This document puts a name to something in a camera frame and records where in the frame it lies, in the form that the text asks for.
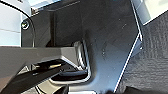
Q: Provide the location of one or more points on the round white base button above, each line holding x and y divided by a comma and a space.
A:
25, 24

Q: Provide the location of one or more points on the black diagonal robot strut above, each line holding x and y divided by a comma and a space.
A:
33, 79

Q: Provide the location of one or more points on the small white robot box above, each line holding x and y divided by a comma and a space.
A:
83, 91

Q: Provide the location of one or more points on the white wardrobe carcass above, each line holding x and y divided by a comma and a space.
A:
10, 20

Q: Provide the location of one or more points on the thick grey robot limb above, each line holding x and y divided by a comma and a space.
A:
30, 60

